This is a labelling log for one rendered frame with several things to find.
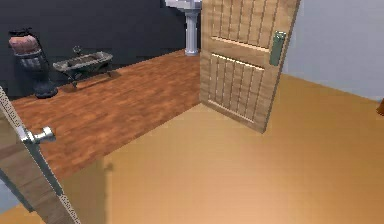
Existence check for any light wooden panelled door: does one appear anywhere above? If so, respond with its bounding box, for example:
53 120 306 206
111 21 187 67
198 0 302 134

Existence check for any grey clawfoot bathtub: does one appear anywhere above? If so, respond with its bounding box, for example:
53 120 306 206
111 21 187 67
52 45 114 89

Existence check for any black stand with pink towel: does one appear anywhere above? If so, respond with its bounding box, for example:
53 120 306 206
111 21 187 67
8 27 59 100

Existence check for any brown wooden door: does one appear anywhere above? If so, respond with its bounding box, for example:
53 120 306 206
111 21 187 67
0 85 82 224

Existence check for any white pedestal sink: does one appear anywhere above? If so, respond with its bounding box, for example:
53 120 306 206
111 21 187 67
164 0 203 57

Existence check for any grey-green door handle plate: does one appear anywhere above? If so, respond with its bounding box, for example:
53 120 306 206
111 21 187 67
269 30 287 67

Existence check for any silver lever door handle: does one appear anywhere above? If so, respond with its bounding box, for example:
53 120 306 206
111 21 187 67
17 126 57 146

